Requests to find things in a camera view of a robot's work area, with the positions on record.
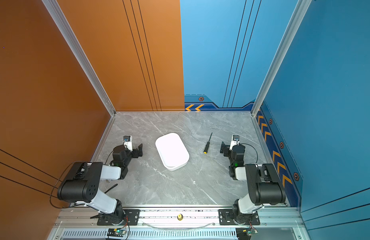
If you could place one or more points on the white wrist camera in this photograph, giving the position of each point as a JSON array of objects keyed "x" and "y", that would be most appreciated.
[
  {"x": 127, "y": 142},
  {"x": 234, "y": 141}
]

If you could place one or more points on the black yellow screwdriver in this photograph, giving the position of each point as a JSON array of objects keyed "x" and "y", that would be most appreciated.
[{"x": 208, "y": 144}]

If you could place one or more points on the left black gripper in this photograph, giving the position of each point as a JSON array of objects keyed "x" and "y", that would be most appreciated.
[{"x": 134, "y": 152}]

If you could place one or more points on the aluminium front rail frame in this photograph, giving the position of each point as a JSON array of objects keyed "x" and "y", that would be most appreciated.
[{"x": 199, "y": 223}]

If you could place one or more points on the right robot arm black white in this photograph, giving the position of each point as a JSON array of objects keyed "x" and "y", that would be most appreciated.
[{"x": 263, "y": 184}]

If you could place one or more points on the brass knob on rail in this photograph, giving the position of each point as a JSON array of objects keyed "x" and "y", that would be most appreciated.
[{"x": 180, "y": 217}]

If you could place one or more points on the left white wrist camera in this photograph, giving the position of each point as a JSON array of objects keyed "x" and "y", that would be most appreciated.
[{"x": 127, "y": 142}]

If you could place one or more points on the right aluminium corner post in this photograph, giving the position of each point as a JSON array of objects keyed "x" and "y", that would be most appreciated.
[{"x": 285, "y": 43}]

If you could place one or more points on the left aluminium corner post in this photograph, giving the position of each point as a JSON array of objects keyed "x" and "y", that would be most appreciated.
[{"x": 68, "y": 34}]

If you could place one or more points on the white plastic bin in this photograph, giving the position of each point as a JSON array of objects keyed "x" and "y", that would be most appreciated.
[{"x": 172, "y": 151}]

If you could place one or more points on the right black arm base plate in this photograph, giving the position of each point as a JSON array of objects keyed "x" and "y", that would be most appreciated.
[{"x": 228, "y": 217}]

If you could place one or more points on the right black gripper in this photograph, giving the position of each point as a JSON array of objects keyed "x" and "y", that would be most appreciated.
[{"x": 226, "y": 148}]

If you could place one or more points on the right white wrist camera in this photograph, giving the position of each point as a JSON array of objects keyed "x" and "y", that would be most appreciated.
[{"x": 234, "y": 141}]

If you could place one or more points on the aluminium corner post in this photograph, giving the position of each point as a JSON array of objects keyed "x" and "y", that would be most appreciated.
[
  {"x": 68, "y": 34},
  {"x": 285, "y": 43}
]

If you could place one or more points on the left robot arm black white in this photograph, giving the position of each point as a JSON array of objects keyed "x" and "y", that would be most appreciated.
[{"x": 81, "y": 186}]

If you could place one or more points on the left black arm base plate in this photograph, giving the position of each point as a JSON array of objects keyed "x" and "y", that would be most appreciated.
[{"x": 128, "y": 217}]

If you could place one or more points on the right small circuit board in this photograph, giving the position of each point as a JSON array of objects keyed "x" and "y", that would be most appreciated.
[{"x": 245, "y": 233}]

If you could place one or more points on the left green circuit board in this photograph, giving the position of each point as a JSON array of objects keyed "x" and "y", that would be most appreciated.
[{"x": 117, "y": 234}]

